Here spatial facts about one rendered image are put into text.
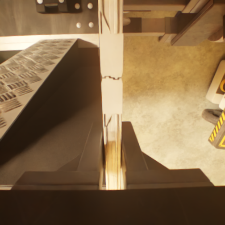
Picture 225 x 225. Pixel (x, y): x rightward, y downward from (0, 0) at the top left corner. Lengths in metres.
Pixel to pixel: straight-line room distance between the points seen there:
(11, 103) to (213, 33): 0.37
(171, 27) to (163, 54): 0.79
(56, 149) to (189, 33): 0.27
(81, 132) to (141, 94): 0.89
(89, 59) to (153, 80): 0.46
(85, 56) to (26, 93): 0.56
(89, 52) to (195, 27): 0.66
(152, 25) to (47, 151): 0.26
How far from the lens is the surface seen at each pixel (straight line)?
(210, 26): 0.29
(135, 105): 1.15
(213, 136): 1.09
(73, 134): 0.27
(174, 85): 1.18
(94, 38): 0.87
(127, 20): 0.29
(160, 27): 0.31
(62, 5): 0.84
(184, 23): 0.30
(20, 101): 0.35
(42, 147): 0.26
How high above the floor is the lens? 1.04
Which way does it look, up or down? 64 degrees down
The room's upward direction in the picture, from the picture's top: 178 degrees clockwise
